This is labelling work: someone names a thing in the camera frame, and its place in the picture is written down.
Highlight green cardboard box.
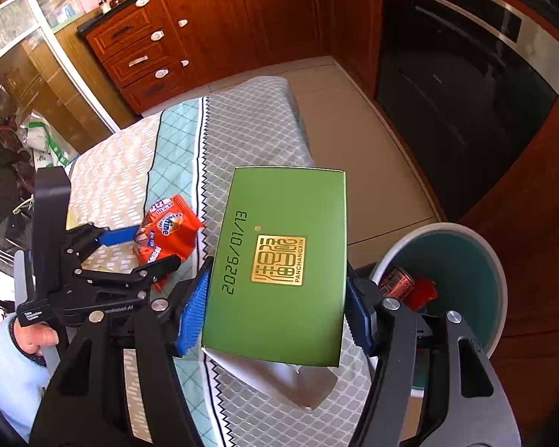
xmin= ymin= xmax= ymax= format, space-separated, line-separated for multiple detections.
xmin=200 ymin=165 xmax=348 ymax=411

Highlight person's left forearm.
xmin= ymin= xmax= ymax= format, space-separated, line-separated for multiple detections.
xmin=0 ymin=321 xmax=57 ymax=435

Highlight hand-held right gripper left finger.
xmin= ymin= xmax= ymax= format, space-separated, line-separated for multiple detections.
xmin=28 ymin=256 xmax=216 ymax=447

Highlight red foil snack bag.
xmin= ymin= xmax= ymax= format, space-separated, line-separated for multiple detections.
xmin=404 ymin=277 xmax=439 ymax=314

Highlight white green rice bag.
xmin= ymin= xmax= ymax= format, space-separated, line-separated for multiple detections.
xmin=19 ymin=112 xmax=81 ymax=171

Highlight glass sliding door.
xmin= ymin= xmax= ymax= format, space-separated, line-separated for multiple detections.
xmin=0 ymin=0 xmax=123 ymax=254

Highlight teal trash bin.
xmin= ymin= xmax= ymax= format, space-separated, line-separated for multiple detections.
xmin=370 ymin=222 xmax=508 ymax=399

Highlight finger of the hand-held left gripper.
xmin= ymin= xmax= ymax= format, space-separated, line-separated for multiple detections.
xmin=80 ymin=256 xmax=182 ymax=290
xmin=65 ymin=222 xmax=143 ymax=262

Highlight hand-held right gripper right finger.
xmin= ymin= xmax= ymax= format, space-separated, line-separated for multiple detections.
xmin=345 ymin=261 xmax=523 ymax=447

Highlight red drink can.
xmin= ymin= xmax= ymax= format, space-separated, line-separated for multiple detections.
xmin=377 ymin=265 xmax=418 ymax=299

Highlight orange snack packet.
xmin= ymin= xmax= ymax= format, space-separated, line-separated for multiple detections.
xmin=133 ymin=194 xmax=206 ymax=295

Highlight black built-in oven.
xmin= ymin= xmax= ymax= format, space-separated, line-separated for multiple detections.
xmin=375 ymin=0 xmax=559 ymax=222

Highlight patterned tablecloth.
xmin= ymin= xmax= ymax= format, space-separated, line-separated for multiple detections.
xmin=67 ymin=76 xmax=388 ymax=447

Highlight wooden kitchen cabinets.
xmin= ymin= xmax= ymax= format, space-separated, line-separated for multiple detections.
xmin=77 ymin=0 xmax=559 ymax=447

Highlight person's left hand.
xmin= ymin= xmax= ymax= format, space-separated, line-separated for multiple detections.
xmin=10 ymin=316 xmax=60 ymax=365

